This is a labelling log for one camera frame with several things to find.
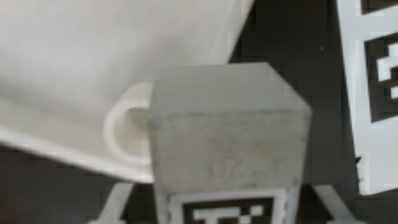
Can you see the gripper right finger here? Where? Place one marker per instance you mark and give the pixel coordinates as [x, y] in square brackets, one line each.
[342, 216]

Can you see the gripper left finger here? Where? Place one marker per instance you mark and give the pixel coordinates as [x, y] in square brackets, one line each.
[111, 214]

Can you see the white marker base sheet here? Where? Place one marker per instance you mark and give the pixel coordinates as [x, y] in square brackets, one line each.
[369, 26]

